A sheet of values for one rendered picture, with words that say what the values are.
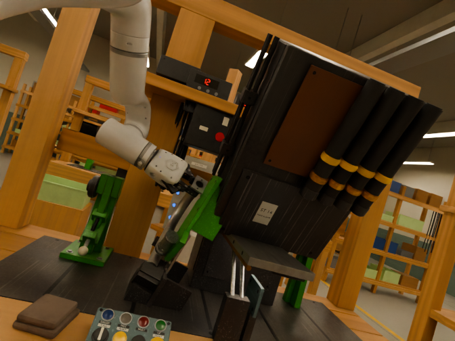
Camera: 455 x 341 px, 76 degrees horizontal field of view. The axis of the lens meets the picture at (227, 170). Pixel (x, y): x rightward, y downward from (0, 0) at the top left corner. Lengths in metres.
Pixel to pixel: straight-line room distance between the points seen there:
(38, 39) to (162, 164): 11.26
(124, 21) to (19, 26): 11.58
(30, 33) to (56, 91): 10.93
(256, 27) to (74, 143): 0.85
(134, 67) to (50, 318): 0.56
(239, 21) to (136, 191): 0.78
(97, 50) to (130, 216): 10.54
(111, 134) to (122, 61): 0.21
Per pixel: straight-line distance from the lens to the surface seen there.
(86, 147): 1.27
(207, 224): 0.80
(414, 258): 7.35
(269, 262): 0.66
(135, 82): 0.79
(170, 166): 0.87
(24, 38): 12.14
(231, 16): 1.30
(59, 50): 1.27
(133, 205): 1.16
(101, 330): 0.65
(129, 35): 0.76
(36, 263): 0.97
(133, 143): 0.86
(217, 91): 1.09
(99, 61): 11.42
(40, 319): 0.68
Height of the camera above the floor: 1.27
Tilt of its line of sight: 2 degrees up
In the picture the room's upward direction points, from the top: 17 degrees clockwise
